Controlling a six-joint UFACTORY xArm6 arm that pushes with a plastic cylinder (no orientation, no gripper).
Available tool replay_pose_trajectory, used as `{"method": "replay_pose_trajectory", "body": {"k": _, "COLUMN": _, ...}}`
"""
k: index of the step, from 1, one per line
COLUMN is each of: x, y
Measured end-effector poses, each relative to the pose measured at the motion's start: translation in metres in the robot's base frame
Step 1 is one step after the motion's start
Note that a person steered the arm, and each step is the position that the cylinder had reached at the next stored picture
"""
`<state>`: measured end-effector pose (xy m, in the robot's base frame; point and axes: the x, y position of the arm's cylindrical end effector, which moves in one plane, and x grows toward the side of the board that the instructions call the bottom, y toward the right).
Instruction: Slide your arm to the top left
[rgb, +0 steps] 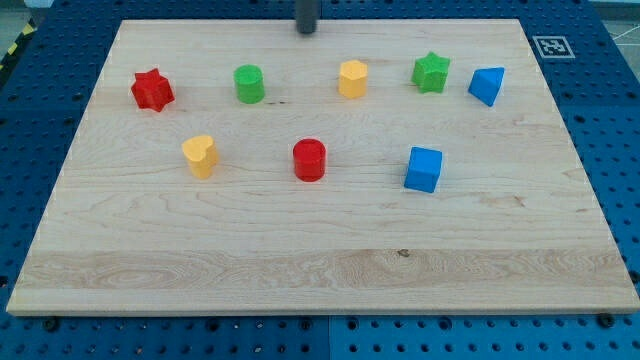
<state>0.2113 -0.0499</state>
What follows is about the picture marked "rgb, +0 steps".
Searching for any yellow black hazard tape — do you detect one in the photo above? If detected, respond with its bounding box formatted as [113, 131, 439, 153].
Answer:
[1, 19, 37, 73]

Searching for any light wooden board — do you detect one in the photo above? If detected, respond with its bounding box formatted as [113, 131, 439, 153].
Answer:
[7, 19, 639, 316]

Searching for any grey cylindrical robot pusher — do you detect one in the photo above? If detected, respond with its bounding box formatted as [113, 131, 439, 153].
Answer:
[294, 0, 320, 35]

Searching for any yellow heart block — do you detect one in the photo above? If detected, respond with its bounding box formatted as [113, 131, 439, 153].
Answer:
[182, 135, 219, 179]

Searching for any red star block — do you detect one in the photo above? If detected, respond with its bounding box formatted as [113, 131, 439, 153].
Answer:
[131, 68, 175, 112]

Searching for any yellow hexagon block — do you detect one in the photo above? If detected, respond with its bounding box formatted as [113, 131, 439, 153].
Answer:
[338, 60, 368, 99]

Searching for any red cylinder block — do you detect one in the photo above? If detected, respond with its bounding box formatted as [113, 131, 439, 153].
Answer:
[292, 138, 326, 182]

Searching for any blue cube block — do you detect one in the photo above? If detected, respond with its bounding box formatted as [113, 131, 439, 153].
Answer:
[404, 147, 443, 193]

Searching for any green star block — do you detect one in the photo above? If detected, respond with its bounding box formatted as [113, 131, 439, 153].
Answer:
[411, 52, 451, 93]

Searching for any green cylinder block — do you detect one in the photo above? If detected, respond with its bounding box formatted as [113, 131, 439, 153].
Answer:
[233, 64, 265, 104]

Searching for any white fiducial marker tag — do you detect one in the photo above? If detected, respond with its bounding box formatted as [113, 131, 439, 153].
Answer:
[532, 35, 575, 60]

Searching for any blue triangular prism block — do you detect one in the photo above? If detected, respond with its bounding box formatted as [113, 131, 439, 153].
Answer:
[468, 67, 505, 107]

